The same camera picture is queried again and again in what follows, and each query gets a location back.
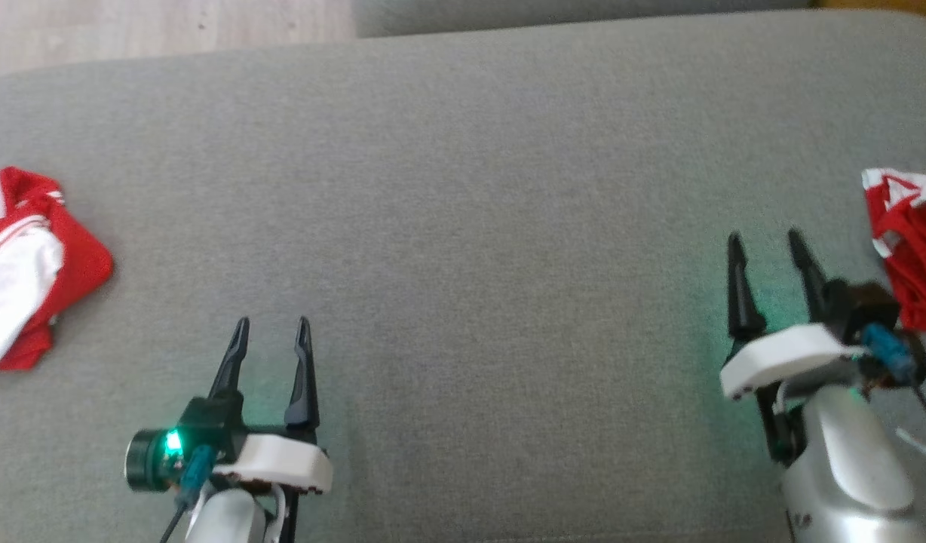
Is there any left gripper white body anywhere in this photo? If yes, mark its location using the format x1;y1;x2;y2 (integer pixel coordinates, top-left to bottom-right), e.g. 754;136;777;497
213;426;334;496

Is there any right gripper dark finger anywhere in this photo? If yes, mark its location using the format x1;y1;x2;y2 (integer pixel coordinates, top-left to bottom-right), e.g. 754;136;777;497
726;232;768;342
786;229;835;327

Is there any red white basketball jersey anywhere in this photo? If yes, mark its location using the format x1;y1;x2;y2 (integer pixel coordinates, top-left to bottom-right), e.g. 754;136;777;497
0;167;115;372

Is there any yellow object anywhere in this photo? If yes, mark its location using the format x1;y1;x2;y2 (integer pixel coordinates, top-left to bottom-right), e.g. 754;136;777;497
810;0;926;20

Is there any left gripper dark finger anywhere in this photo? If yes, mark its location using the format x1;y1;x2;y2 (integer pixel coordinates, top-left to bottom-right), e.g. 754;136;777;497
207;318;251;404
284;316;321;432

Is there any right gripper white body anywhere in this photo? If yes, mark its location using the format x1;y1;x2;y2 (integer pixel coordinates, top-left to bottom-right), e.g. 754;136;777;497
719;323;869;401

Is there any red white garment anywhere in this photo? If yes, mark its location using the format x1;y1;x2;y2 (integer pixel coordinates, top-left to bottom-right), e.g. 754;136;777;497
861;167;926;333

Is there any grey fabric sofa seat cushion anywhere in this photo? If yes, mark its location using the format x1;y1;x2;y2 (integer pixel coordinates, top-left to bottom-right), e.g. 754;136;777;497
0;9;926;543

